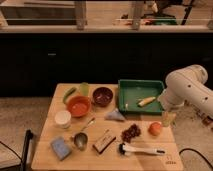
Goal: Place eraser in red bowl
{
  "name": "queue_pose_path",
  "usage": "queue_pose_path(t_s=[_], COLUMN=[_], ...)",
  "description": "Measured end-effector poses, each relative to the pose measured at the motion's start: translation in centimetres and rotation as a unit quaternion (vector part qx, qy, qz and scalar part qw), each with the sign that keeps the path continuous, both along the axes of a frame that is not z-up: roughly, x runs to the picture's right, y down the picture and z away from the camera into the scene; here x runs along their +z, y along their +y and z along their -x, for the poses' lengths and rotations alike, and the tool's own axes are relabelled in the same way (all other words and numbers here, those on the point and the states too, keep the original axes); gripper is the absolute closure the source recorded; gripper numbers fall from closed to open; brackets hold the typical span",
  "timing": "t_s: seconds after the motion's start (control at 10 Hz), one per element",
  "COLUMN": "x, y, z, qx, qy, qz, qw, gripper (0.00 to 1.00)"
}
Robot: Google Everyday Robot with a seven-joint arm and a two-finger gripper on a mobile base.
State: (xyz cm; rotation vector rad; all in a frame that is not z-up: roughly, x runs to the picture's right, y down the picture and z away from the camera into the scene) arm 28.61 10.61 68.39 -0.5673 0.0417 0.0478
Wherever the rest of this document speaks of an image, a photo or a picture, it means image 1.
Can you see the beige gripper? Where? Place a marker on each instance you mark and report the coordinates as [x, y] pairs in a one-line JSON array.
[[167, 118]]

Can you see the wooden whiteboard eraser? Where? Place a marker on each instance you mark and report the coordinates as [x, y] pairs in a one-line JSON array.
[[104, 141]]

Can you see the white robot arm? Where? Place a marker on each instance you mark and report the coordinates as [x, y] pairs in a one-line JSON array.
[[187, 84]]

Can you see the dark maroon bowl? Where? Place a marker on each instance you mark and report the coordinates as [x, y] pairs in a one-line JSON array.
[[102, 96]]

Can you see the orange red bowl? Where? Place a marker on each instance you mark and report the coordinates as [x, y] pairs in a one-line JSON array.
[[79, 106]]

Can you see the orange fruit toy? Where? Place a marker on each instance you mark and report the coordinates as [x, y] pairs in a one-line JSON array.
[[155, 128]]

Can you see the dark red grapes toy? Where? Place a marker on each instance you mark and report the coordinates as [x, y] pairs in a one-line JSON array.
[[132, 132]]

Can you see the green plastic tray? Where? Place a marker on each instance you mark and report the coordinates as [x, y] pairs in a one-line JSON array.
[[131, 92]]

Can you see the grey cloth piece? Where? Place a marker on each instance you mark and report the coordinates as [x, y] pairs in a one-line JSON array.
[[115, 115]]

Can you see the light green cup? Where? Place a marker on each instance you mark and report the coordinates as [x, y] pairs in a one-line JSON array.
[[84, 88]]

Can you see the metal measuring cup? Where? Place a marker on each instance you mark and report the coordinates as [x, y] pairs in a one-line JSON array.
[[80, 139]]

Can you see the green pepper toy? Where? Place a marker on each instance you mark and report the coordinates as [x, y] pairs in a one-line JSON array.
[[68, 93]]

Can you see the white cup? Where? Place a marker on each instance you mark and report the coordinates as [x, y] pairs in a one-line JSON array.
[[63, 119]]

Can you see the blue sponge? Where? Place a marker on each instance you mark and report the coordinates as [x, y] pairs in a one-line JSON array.
[[60, 148]]

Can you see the white handled dish brush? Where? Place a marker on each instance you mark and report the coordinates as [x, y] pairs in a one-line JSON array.
[[126, 149]]

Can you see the black chair frame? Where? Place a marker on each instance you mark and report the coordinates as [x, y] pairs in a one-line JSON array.
[[28, 137]]

